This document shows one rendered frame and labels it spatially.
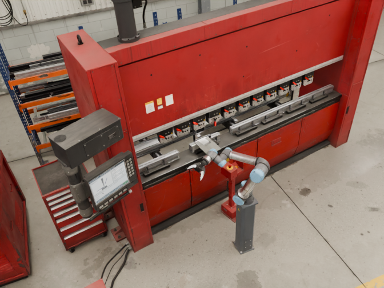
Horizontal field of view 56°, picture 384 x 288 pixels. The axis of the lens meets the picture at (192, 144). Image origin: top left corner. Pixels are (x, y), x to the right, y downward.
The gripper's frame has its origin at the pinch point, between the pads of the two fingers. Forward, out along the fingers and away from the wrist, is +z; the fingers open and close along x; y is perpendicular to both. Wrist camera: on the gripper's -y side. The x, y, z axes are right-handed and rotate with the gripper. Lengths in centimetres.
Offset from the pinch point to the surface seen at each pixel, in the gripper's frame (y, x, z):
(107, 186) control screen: 11, 47, 55
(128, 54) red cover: -40, 106, -23
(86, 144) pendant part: -27, 74, 57
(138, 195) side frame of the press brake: 72, 29, 18
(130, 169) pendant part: 10, 44, 31
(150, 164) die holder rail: 69, 42, -15
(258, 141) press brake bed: 65, -33, -135
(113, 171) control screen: 2, 52, 46
